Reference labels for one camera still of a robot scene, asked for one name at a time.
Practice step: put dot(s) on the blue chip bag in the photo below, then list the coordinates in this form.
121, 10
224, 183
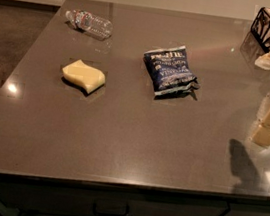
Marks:
169, 71

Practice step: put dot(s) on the clear plastic water bottle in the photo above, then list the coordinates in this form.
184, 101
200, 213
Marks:
95, 26

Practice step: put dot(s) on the yellow sponge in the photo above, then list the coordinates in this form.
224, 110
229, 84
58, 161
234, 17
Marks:
86, 77

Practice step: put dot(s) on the dark cabinet drawer with handle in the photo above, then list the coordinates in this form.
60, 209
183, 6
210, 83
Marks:
87, 202

